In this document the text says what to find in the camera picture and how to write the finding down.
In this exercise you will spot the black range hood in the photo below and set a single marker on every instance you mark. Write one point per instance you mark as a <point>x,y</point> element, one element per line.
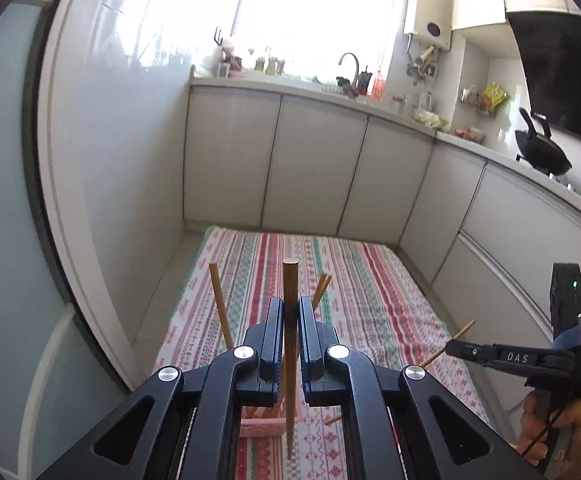
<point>560,70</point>

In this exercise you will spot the black wok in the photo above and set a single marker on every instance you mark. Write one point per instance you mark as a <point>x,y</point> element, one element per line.
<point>543,152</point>

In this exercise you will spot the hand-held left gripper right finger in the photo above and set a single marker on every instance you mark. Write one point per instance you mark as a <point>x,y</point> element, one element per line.
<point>310,332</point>

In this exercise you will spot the clear glass jar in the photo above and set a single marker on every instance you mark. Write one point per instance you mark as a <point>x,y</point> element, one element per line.
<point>423,105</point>

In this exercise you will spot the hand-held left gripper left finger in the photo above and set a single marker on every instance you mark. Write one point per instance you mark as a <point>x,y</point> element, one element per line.
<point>273,332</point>

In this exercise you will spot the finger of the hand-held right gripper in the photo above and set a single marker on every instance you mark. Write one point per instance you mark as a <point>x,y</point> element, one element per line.
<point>495,355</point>

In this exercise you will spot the person's right hand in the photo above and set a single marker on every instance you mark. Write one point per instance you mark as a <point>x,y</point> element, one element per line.
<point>580,420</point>

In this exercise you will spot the red plastic bottle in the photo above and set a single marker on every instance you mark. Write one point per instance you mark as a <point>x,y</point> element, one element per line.
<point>378,85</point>

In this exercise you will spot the striped patterned tablecloth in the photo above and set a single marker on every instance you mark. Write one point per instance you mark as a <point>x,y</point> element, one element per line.
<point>370,285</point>

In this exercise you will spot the white kitchen base cabinet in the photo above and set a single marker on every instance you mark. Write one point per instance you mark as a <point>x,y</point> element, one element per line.
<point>310,160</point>
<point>510,220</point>

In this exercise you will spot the wooden chopstick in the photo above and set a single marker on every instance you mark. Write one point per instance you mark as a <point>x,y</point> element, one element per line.
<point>326,285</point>
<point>463,330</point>
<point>290,285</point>
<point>319,290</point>
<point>218,295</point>

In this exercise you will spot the yellow green food packet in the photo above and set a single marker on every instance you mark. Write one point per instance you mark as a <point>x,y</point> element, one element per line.
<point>494,95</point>

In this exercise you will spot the kitchen window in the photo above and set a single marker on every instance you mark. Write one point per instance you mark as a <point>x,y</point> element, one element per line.
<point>295,10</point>

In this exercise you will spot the curved sink faucet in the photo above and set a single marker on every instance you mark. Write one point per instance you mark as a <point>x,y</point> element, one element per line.
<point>351,62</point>

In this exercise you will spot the frosted glass sliding door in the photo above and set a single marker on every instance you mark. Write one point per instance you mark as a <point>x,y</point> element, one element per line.
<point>5,210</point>

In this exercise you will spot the white water heater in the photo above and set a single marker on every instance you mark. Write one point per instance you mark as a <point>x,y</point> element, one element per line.
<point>428,15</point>

